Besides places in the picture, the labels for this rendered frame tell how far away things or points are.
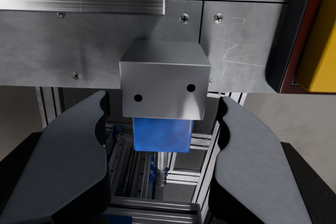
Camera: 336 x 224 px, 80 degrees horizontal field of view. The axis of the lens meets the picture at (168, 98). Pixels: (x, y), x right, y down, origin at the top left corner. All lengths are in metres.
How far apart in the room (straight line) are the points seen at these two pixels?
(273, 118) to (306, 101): 0.18
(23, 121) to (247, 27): 1.36
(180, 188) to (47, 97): 0.81
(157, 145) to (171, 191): 1.09
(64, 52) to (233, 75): 0.14
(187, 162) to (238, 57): 0.93
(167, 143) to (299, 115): 1.23
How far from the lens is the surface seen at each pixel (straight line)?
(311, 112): 1.38
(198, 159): 1.07
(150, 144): 0.15
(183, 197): 1.29
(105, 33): 0.17
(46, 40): 0.19
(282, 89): 0.17
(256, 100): 1.19
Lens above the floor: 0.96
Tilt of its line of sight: 62 degrees down
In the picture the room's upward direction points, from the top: 179 degrees counter-clockwise
